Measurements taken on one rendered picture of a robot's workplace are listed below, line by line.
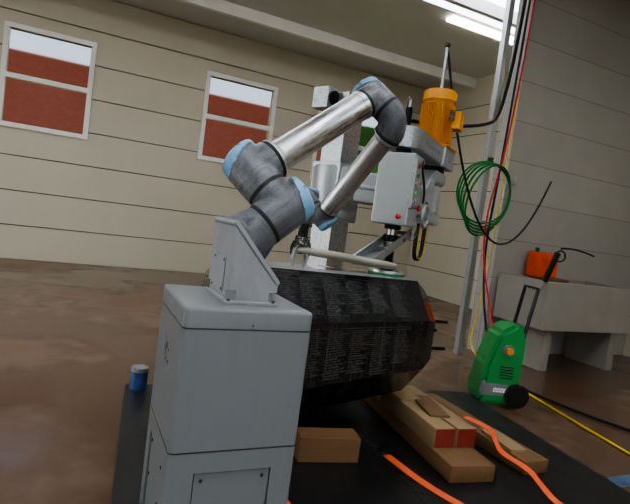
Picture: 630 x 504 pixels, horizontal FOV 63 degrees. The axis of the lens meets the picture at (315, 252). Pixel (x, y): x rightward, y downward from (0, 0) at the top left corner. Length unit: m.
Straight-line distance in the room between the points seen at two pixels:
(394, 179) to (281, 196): 1.45
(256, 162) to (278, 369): 0.67
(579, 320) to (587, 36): 3.01
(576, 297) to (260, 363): 4.28
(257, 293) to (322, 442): 1.14
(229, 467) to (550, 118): 5.12
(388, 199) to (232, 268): 1.63
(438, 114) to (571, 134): 2.79
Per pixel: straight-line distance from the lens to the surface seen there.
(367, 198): 3.65
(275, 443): 1.70
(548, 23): 6.17
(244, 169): 1.73
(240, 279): 1.58
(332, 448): 2.59
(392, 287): 2.87
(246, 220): 1.64
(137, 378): 3.25
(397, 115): 2.04
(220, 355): 1.54
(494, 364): 3.96
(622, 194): 6.99
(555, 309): 5.32
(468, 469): 2.70
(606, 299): 5.86
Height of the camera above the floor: 1.14
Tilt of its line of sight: 3 degrees down
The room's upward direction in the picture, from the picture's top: 8 degrees clockwise
